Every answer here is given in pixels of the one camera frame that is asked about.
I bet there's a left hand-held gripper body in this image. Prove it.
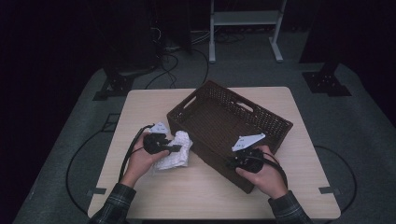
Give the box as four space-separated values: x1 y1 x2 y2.
142 121 172 156

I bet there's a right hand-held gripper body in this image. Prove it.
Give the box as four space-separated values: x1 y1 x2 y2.
229 133 266 175

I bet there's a white knitted cloth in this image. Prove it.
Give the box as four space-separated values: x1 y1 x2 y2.
152 130 194 175

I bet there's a brown woven basket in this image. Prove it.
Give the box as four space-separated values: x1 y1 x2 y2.
166 79 294 194

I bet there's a person's left hand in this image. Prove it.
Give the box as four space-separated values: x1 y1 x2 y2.
120 133 171 189

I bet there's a person's right hand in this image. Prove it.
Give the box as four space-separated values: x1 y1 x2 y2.
235 144 290 200

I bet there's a black stand base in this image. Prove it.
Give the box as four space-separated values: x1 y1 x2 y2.
92 60 157 102
299 0 353 97

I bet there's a grey tape strip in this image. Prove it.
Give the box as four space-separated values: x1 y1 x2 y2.
86 187 107 196
318 186 340 195

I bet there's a white metal stand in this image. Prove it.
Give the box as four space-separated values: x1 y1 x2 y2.
208 0 288 64

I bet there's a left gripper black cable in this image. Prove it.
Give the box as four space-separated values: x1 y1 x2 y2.
118 123 156 183

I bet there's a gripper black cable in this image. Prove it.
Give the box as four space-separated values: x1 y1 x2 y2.
246 152 289 189
118 123 156 183

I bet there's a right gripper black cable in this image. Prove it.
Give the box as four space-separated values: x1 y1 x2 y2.
246 152 289 189

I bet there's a black floor cables bundle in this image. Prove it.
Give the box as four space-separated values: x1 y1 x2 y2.
144 26 210 90

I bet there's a black floor cable loop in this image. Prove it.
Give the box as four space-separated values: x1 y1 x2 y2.
312 144 359 216
64 129 108 216

